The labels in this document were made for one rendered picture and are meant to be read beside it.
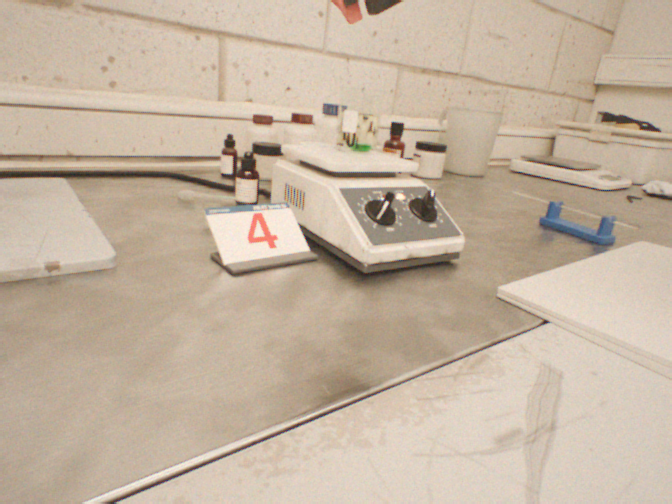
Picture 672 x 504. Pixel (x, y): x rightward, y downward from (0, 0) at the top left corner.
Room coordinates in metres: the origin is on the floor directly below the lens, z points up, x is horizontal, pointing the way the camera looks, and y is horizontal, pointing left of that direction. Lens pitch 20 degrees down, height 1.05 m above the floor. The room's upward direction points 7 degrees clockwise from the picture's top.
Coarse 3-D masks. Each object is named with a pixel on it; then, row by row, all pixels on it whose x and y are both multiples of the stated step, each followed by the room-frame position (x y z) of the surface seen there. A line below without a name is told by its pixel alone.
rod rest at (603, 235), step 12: (552, 204) 0.65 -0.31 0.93; (552, 216) 0.65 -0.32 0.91; (612, 216) 0.60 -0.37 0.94; (564, 228) 0.62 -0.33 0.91; (576, 228) 0.61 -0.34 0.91; (588, 228) 0.62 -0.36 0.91; (600, 228) 0.58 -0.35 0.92; (612, 228) 0.59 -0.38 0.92; (588, 240) 0.59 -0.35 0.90; (600, 240) 0.58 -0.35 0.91; (612, 240) 0.59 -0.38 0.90
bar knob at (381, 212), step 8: (376, 200) 0.42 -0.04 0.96; (384, 200) 0.40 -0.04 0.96; (392, 200) 0.41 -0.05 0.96; (368, 208) 0.41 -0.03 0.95; (376, 208) 0.41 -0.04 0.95; (384, 208) 0.39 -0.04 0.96; (368, 216) 0.40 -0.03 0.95; (376, 216) 0.40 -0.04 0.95; (384, 216) 0.40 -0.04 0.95; (392, 216) 0.41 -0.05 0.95; (384, 224) 0.40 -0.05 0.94
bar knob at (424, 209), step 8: (432, 192) 0.45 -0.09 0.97; (416, 200) 0.45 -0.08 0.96; (424, 200) 0.44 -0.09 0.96; (432, 200) 0.44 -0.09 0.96; (416, 208) 0.44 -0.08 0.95; (424, 208) 0.43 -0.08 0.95; (432, 208) 0.42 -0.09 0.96; (416, 216) 0.43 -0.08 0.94; (424, 216) 0.43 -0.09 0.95; (432, 216) 0.44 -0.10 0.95
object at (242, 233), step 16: (224, 224) 0.38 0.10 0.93; (240, 224) 0.39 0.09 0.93; (256, 224) 0.40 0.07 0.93; (272, 224) 0.41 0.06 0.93; (288, 224) 0.42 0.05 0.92; (224, 240) 0.37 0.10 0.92; (240, 240) 0.38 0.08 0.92; (256, 240) 0.39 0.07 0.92; (272, 240) 0.40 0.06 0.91; (288, 240) 0.41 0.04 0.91
